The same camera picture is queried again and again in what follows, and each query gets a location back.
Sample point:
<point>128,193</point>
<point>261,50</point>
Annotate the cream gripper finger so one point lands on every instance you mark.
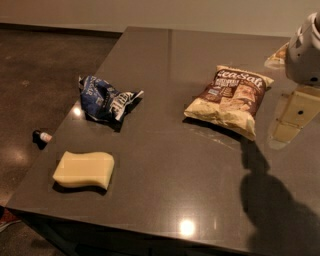
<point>302,106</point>

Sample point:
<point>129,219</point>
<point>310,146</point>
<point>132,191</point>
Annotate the brown sea salt chip bag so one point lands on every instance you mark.
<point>231,100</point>

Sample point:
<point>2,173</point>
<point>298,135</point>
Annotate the crumpled blue chip bag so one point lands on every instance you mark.
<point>102,101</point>

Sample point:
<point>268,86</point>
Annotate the snack packet behind gripper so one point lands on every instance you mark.
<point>277,59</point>

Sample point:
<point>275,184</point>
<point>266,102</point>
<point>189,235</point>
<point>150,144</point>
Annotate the yellow sponge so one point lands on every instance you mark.
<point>84,169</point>

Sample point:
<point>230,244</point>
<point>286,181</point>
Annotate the small bottle on floor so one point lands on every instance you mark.
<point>40,136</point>

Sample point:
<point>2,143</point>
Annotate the red white object on floor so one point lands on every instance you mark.
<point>7,219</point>

